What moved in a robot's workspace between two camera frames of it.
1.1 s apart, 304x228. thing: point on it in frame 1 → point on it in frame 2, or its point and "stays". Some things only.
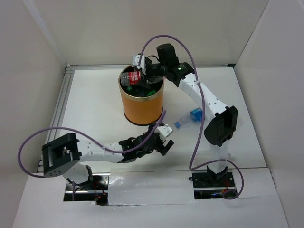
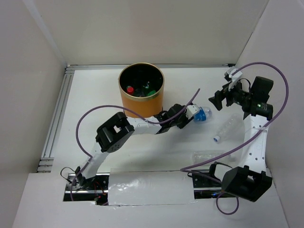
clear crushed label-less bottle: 206,156 stays
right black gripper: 148,76 → 220,95
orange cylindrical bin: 141,106 stays
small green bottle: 151,92 stays
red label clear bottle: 130,78 → 130,90
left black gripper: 164,150 → 186,121
